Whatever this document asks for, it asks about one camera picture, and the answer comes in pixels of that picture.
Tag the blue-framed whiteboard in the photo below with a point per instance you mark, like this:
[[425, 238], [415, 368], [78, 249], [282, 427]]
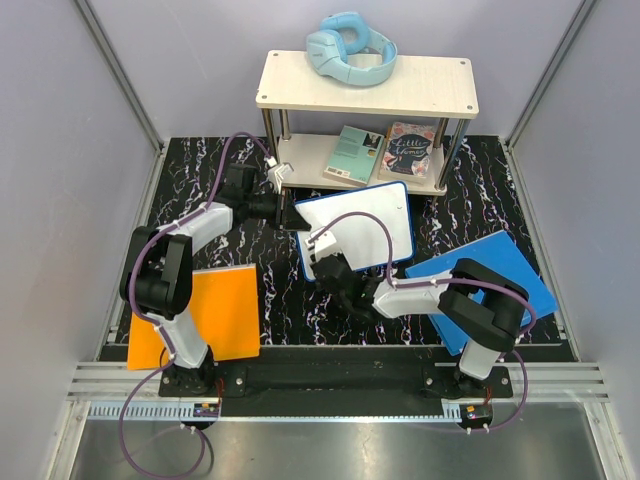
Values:
[[360, 237]]

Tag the orange folder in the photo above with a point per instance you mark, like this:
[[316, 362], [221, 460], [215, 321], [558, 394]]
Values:
[[224, 306]]

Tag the blue folder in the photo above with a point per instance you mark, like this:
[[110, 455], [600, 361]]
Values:
[[497, 252]]

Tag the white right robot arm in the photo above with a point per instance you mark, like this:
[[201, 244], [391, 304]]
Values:
[[485, 305]]

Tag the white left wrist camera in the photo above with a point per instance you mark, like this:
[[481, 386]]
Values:
[[277, 173]]

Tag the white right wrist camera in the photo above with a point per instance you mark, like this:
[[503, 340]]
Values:
[[320, 245]]

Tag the light blue headphones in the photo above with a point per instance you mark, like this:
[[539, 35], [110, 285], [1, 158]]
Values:
[[343, 35]]

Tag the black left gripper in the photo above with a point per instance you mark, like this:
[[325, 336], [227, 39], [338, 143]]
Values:
[[287, 217]]

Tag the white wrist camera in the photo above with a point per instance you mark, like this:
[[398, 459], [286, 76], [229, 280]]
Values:
[[277, 173], [320, 245]]

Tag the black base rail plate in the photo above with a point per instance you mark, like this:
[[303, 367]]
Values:
[[412, 369]]

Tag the aluminium slotted rail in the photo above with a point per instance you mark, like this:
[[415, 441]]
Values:
[[114, 392]]

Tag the teal paperback book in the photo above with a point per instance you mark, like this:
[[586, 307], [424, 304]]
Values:
[[353, 158]]

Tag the white two-tier shelf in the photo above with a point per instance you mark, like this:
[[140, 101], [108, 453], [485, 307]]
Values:
[[303, 113]]

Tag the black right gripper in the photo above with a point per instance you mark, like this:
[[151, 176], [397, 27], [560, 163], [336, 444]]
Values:
[[339, 256]]

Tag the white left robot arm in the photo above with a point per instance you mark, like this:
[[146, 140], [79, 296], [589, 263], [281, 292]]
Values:
[[157, 280]]

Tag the Little Women book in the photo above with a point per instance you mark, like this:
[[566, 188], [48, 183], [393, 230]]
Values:
[[407, 153]]

